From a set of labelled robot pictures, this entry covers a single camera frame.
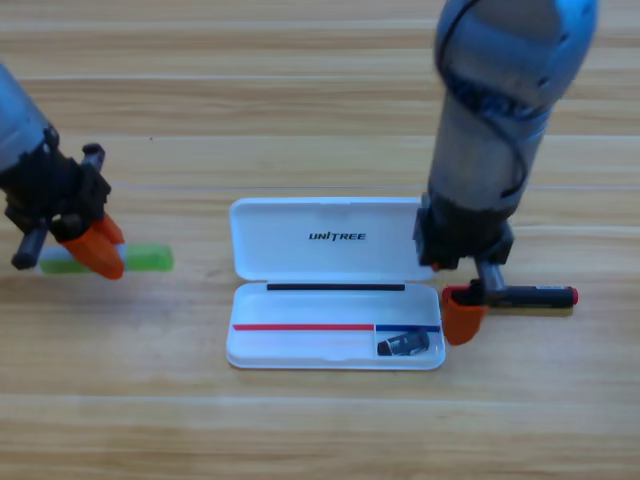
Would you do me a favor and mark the black marker with red cap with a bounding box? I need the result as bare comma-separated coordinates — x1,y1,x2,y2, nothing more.
441,283,580,309

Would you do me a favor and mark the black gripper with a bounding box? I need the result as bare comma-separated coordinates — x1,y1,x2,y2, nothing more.
0,128,127,281
412,191,517,347

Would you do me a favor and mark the green and white pen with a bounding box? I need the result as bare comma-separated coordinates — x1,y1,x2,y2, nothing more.
37,242,175,276

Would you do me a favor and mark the white Unitree pencil case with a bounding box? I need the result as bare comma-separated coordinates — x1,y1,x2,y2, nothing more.
225,196,447,372

